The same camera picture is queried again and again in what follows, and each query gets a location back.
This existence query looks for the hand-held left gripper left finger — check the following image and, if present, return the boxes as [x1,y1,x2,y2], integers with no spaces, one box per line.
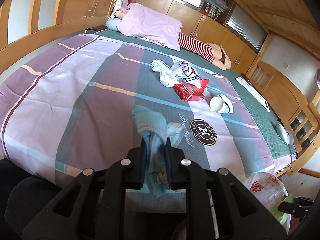
[24,137,148,240]

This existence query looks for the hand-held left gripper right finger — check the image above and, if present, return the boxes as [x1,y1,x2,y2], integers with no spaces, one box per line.
[165,138,285,240]

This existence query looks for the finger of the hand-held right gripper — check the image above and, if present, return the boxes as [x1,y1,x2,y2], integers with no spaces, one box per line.
[277,197,315,220]

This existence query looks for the light blue face mask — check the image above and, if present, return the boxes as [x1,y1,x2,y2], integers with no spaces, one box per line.
[132,105,184,198]

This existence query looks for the pink patterned bed pad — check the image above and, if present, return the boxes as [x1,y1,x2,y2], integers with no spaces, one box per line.
[274,152,298,174]

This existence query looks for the white handheld vacuum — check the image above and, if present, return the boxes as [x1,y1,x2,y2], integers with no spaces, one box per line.
[275,124,295,145]

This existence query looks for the red cardboard box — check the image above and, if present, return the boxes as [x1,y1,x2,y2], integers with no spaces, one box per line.
[173,79,210,102]

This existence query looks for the white paper cup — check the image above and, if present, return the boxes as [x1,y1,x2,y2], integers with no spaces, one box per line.
[209,94,234,114]

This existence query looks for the checked pink grey bed sheet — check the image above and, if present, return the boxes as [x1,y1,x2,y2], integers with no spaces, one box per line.
[0,34,278,198]

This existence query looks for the white cartoon printed plastic bag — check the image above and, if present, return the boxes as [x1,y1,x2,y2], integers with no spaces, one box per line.
[171,60,200,84]

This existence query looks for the white striped packet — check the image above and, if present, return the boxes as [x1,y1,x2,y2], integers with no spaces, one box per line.
[151,59,172,72]

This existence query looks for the white flat board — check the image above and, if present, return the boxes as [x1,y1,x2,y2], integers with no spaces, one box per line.
[236,76,270,113]

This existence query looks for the striped plush toy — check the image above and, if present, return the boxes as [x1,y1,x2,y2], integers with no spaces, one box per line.
[110,6,232,69]

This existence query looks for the pink pillow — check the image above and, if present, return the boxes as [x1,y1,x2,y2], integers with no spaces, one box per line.
[118,2,183,51]

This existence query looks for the light blue small pillow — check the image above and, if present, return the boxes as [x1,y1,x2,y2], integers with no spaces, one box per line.
[105,17,121,32]

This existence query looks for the stack of folded bags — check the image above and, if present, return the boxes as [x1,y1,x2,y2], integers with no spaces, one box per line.
[200,0,228,20]

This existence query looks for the wooden wall cabinet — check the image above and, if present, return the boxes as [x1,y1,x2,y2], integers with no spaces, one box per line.
[130,0,273,75]

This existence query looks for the wooden bunk bed frame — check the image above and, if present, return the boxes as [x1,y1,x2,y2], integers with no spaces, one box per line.
[0,0,320,180]

